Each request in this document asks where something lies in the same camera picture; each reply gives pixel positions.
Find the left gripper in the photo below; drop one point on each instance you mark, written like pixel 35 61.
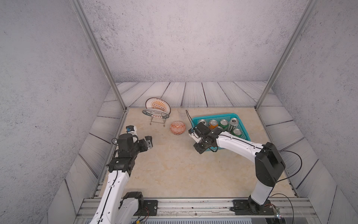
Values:
pixel 148 142

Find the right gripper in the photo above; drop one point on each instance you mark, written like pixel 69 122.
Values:
pixel 199 150

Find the teal plastic basket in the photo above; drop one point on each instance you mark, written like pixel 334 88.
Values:
pixel 240 126

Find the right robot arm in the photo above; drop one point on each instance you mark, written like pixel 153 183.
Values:
pixel 269 164

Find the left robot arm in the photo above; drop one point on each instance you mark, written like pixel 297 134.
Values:
pixel 115 208

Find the orange patterned bowl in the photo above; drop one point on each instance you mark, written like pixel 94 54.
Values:
pixel 177 128

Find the orange can back row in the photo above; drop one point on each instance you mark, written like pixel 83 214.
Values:
pixel 213 124

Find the green rimmed plate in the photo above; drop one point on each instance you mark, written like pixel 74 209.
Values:
pixel 155 113

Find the green can back row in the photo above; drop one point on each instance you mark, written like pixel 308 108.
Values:
pixel 224 124

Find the upright sunburst plate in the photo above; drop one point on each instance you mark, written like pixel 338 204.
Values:
pixel 159 104

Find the green Sprite can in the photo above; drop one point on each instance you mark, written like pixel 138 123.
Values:
pixel 236 132

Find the metal wire plate stand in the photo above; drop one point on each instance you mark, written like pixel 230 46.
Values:
pixel 159 119

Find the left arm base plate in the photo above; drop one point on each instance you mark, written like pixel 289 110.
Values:
pixel 147 208

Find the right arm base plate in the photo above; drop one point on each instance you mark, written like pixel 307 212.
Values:
pixel 250 207

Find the right aluminium frame post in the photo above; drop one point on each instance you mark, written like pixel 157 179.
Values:
pixel 307 13

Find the aluminium frame post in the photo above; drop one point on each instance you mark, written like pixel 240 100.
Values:
pixel 307 13
pixel 96 48

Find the aluminium front rail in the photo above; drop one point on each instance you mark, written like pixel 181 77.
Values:
pixel 213 211

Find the left aluminium frame post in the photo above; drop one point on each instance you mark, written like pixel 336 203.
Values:
pixel 96 48

